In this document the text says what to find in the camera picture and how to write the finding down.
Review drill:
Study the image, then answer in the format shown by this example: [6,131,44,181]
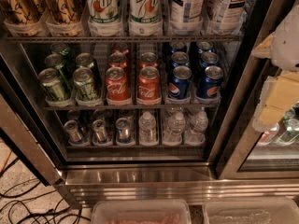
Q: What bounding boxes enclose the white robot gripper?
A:
[251,5,299,133]

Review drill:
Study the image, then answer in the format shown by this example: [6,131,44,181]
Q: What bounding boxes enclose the tea bottle blue label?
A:
[206,0,247,35]
[169,0,204,35]

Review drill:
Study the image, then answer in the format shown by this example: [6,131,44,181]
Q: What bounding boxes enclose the right water bottle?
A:
[184,111,208,147]

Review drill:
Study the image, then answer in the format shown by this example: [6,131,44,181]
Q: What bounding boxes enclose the water bottle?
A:
[138,111,158,147]
[184,111,208,147]
[163,112,186,147]

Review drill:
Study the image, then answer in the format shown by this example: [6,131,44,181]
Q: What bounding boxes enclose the middle water bottle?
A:
[163,112,186,147]

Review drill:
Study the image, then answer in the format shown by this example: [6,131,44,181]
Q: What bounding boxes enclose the left water bottle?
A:
[138,111,158,147]

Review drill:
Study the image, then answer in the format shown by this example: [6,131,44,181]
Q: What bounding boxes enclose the stainless steel fridge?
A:
[0,0,299,208]

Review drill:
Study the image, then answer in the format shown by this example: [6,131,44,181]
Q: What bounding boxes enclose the pepsi can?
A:
[200,51,220,67]
[196,65,223,99]
[170,51,190,68]
[167,65,192,100]

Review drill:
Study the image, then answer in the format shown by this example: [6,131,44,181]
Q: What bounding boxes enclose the front right pepsi can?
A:
[196,65,223,99]

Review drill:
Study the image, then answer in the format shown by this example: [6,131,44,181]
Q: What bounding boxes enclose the front left pepsi can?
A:
[167,65,192,100]

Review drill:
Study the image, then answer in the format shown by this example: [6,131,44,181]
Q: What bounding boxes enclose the coca cola can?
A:
[105,67,132,105]
[108,53,128,73]
[138,51,159,68]
[137,66,161,105]

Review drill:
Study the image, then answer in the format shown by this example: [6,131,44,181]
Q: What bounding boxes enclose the front right coca cola can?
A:
[137,66,161,105]

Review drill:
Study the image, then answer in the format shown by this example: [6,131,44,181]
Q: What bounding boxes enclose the right clear plastic bin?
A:
[203,197,299,224]

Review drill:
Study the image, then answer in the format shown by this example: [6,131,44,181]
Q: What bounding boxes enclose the clear plastic bin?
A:
[91,200,192,224]
[203,197,299,224]

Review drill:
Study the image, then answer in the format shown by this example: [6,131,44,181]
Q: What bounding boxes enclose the right 7up zero can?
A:
[129,0,162,36]

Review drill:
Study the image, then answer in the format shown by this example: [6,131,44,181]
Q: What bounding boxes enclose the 7up zero can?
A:
[87,0,121,36]
[129,0,162,36]

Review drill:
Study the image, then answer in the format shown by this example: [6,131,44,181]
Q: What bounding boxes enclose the front left coca cola can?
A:
[105,67,132,105]

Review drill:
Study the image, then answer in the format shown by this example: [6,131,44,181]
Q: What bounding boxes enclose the right silver blue can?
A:
[115,118,135,146]

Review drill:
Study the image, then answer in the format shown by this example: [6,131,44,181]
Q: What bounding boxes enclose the silver blue can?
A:
[64,120,89,147]
[92,119,112,147]
[115,118,135,146]

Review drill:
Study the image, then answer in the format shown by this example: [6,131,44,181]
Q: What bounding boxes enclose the left clear plastic bin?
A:
[91,200,192,224]

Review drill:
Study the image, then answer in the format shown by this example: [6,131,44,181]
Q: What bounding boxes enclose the middle silver blue can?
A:
[92,119,112,147]

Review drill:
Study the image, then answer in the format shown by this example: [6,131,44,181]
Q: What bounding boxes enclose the left 7up zero can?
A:
[87,0,121,36]

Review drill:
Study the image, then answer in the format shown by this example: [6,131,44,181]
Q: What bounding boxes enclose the front right green can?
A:
[73,67,103,106]

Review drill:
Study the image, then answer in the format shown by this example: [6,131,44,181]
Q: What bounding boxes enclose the green can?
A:
[73,67,103,106]
[44,53,72,89]
[76,52,101,88]
[38,68,73,107]

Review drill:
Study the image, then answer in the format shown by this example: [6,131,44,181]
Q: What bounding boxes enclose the left silver blue can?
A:
[64,120,89,147]

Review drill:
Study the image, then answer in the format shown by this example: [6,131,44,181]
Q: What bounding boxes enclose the front left green can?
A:
[38,68,73,107]

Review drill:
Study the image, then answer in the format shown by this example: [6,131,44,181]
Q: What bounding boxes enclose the right orange la croix can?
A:
[45,0,86,36]

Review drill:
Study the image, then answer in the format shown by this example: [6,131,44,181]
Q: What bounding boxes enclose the orange la croix can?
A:
[45,0,86,36]
[0,0,48,36]

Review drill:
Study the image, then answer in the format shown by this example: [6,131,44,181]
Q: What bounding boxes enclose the left orange la croix can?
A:
[0,0,48,36]

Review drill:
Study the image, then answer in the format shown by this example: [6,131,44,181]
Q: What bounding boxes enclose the top wire shelf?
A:
[5,35,244,43]

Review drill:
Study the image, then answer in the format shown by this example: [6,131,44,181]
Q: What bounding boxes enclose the wire shelf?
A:
[44,104,219,111]
[5,35,244,43]

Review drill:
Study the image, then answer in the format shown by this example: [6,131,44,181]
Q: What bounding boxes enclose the middle wire shelf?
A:
[44,104,219,111]

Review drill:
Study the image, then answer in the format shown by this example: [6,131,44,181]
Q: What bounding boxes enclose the black floor cables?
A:
[0,157,92,224]

